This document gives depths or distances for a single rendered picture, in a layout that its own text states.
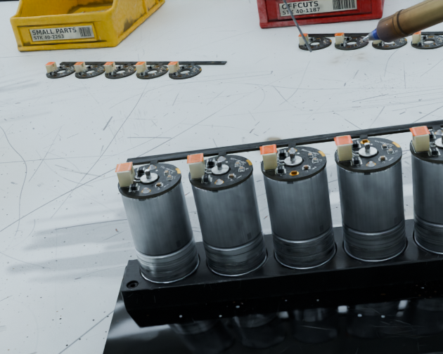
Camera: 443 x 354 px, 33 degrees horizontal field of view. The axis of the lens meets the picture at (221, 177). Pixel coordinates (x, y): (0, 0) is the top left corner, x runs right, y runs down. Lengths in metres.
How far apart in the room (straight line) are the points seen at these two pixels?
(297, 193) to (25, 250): 0.17
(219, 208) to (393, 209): 0.07
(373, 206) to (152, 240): 0.09
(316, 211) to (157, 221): 0.06
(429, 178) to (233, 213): 0.07
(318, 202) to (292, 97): 0.22
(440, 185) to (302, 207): 0.05
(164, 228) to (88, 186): 0.15
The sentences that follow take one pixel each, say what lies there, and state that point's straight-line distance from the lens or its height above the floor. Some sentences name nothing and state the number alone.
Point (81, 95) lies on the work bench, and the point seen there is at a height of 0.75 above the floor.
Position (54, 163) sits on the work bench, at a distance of 0.47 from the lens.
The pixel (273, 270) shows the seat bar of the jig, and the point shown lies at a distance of 0.30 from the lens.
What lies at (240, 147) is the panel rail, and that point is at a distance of 0.30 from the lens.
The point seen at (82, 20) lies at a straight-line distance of 0.66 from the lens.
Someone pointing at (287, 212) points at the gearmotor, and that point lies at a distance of 0.28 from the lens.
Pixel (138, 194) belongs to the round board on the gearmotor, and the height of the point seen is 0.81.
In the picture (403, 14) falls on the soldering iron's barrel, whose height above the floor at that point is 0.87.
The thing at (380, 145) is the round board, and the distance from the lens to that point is 0.29.
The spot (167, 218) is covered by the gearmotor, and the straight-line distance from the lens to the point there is 0.29.
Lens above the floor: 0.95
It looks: 29 degrees down
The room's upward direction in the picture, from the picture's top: 11 degrees counter-clockwise
